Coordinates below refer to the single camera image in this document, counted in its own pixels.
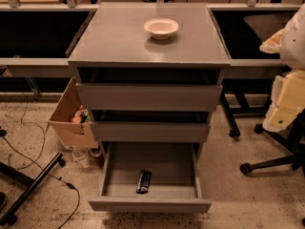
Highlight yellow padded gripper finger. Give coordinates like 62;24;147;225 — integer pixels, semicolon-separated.
259;30;284;53

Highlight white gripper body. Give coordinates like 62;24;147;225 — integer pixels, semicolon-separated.
262;70;305;132

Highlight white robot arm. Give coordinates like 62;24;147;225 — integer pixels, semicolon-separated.
259;5;305;132

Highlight grey drawer cabinet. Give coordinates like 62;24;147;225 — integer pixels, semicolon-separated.
67;1;232;145

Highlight grey bottom drawer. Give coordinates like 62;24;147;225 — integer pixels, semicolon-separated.
89;142;212;213

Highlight grey drawer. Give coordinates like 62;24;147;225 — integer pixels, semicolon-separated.
76;68;222;112
91;110;210;143
89;142;212;213

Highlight grey middle drawer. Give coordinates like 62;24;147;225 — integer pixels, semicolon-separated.
91;110;210;143

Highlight grey top drawer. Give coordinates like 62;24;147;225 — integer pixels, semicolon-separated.
76;68;222;112

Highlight black office chair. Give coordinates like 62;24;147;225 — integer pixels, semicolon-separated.
239;108;305;177

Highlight white paper bowl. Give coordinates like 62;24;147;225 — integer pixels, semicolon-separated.
144;18;179;40

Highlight items in cardboard box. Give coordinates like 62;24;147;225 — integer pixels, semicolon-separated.
71;106;91;123

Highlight white plastic cups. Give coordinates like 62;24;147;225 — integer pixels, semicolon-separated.
71;147;103;169

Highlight brown cardboard box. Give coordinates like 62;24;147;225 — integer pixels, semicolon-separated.
49;78;98;149

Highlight black stand leg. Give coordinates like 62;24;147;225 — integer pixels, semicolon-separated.
0;153;65;226

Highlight black table leg frame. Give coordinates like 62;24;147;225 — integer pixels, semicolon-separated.
220;91;271;138

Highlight grey metal bench frame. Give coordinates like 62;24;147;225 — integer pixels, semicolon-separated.
1;3;283;77

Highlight black floor cable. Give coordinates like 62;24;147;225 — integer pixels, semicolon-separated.
0;93;81;229

